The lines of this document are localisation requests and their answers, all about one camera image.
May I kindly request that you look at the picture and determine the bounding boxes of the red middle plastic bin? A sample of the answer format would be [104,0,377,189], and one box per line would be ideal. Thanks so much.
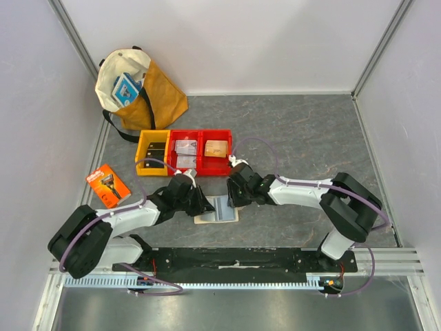
[167,130,200,171]

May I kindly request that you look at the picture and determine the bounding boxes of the red plastic bin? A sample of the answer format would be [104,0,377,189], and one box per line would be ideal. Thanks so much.
[196,129,232,177]
[167,130,200,171]

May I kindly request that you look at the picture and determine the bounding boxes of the black cards in yellow bin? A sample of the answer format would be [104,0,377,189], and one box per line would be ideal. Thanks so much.
[145,142,166,168]

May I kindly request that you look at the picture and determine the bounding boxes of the blue razor box in bag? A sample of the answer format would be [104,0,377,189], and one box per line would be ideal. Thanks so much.
[112,72,143,108]

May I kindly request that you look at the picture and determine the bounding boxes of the mustard and white tote bag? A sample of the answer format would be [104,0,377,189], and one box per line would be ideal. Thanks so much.
[95,46,188,143]

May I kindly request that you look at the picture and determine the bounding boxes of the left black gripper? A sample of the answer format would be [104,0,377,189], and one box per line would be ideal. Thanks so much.
[174,183,215,217]

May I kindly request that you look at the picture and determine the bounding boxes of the beige leather card holder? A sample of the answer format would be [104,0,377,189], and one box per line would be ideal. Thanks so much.
[194,195,238,225]

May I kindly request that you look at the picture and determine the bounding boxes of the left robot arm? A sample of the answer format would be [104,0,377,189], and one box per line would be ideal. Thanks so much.
[48,174,215,279]

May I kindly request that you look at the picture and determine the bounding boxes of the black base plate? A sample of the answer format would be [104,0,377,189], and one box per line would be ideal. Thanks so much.
[132,248,358,284]

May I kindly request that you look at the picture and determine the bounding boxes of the orange razor box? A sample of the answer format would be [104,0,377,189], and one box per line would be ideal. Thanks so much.
[85,164,132,209]

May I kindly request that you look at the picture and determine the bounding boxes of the yellow plastic bin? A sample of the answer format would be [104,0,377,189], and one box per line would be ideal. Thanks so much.
[135,130,170,177]

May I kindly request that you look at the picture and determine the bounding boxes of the red right plastic bin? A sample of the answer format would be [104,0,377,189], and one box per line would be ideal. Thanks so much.
[196,129,232,177]

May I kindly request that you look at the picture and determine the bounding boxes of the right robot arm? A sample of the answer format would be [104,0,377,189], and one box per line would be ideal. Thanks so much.
[227,162,388,272]

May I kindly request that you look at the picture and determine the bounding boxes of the grey cable duct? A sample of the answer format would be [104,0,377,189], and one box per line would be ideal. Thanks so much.
[63,273,327,290]

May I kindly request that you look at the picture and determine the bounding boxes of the lower silver card stack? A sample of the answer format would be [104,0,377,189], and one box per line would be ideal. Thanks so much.
[176,155,197,169]

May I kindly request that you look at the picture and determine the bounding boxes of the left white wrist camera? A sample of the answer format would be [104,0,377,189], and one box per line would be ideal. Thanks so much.
[174,169,197,179]

